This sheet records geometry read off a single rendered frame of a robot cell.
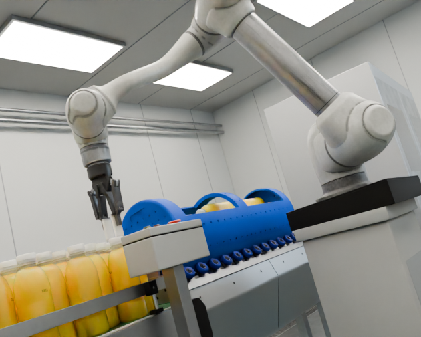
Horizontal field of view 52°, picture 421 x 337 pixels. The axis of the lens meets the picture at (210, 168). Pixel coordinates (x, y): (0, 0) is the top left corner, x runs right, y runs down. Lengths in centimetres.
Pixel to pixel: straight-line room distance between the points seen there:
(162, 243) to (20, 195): 422
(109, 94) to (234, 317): 85
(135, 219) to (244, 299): 48
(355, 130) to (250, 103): 628
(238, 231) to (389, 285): 57
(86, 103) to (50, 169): 426
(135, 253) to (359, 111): 74
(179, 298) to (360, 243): 61
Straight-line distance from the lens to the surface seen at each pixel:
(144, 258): 102
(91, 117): 121
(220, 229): 156
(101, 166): 136
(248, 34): 140
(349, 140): 133
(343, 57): 686
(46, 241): 518
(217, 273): 154
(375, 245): 141
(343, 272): 146
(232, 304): 154
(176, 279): 108
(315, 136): 153
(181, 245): 107
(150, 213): 145
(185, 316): 108
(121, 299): 109
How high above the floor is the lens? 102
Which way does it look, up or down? 10 degrees up
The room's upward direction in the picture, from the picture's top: 16 degrees counter-clockwise
